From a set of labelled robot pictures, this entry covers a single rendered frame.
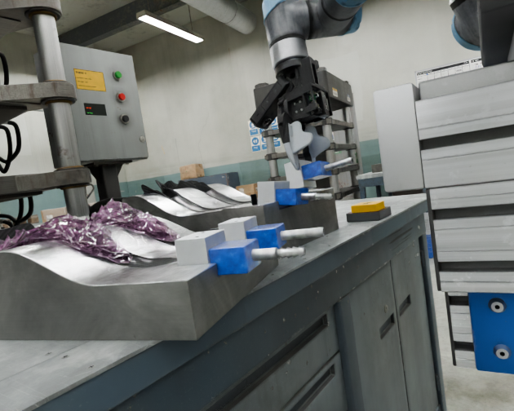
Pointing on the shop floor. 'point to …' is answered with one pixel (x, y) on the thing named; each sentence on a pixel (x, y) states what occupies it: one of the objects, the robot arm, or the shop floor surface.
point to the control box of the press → (102, 113)
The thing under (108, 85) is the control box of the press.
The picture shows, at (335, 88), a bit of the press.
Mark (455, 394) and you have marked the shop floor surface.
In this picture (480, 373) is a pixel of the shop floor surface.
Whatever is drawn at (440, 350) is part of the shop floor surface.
